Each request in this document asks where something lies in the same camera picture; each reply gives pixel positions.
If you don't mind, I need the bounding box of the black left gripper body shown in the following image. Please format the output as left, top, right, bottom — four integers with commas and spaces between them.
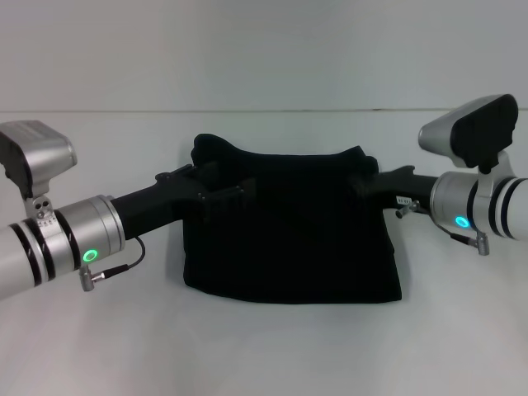
110, 163, 207, 243

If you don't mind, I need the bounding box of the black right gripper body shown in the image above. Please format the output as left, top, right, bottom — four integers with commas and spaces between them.
373, 164, 439, 212

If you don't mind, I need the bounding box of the black t-shirt with white print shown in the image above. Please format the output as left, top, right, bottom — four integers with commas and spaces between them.
181, 132, 404, 307

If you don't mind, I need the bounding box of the silver right gripper cable plug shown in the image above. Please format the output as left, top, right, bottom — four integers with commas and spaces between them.
394, 200, 422, 219

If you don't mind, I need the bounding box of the thin dark right gripper cable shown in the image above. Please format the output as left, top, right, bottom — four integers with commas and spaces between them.
416, 201, 490, 257

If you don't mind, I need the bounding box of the thin dark gripper cable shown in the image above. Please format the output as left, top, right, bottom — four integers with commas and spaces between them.
416, 201, 490, 257
78, 235, 149, 293

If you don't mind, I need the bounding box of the thin dark left gripper cable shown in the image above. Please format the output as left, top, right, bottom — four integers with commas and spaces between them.
78, 235, 149, 293

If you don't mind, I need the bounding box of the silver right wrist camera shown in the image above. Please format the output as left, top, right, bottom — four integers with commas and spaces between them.
417, 93, 519, 199

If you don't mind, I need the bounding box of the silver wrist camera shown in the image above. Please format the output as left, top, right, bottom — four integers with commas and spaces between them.
0, 119, 79, 219
417, 93, 519, 199

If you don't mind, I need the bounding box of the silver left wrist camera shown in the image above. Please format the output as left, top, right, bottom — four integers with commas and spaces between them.
0, 119, 79, 219

